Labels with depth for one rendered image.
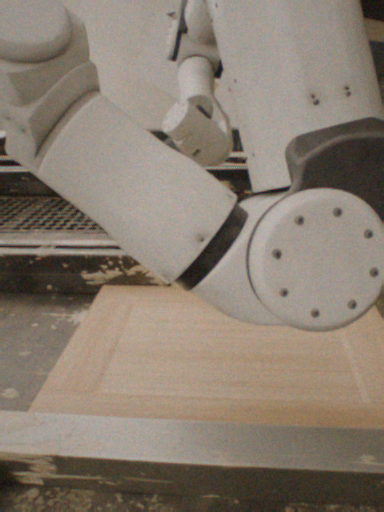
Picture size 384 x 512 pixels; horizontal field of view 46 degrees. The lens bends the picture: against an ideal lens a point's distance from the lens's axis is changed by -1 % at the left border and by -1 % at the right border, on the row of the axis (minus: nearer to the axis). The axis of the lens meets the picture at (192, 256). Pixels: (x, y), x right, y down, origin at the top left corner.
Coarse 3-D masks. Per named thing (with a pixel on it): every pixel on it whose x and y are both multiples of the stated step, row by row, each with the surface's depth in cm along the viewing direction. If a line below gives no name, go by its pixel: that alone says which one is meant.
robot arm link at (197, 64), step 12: (180, 48) 91; (192, 48) 91; (204, 48) 91; (216, 48) 91; (180, 60) 93; (192, 60) 90; (204, 60) 90; (216, 60) 93; (180, 72) 91; (192, 72) 88; (204, 72) 88; (216, 72) 96; (180, 84) 90; (192, 84) 86; (204, 84) 86; (180, 96) 89
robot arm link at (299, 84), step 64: (256, 0) 25; (320, 0) 25; (256, 64) 26; (320, 64) 25; (256, 128) 27; (320, 128) 25; (256, 192) 35; (320, 192) 24; (256, 256) 24; (320, 256) 24; (320, 320) 24
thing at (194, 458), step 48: (0, 432) 41; (48, 432) 41; (96, 432) 41; (144, 432) 41; (192, 432) 41; (240, 432) 41; (288, 432) 40; (336, 432) 40; (48, 480) 40; (96, 480) 40; (144, 480) 39; (192, 480) 38; (240, 480) 38; (288, 480) 37; (336, 480) 37
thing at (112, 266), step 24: (0, 240) 78; (24, 240) 78; (48, 240) 77; (72, 240) 77; (96, 240) 77; (0, 264) 74; (24, 264) 73; (48, 264) 73; (72, 264) 72; (96, 264) 72; (120, 264) 72; (0, 288) 76; (24, 288) 75; (48, 288) 75; (72, 288) 74; (96, 288) 74
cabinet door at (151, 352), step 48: (144, 288) 72; (96, 336) 60; (144, 336) 60; (192, 336) 59; (240, 336) 59; (288, 336) 59; (336, 336) 58; (48, 384) 51; (96, 384) 51; (144, 384) 51; (192, 384) 51; (240, 384) 50; (288, 384) 50; (336, 384) 50
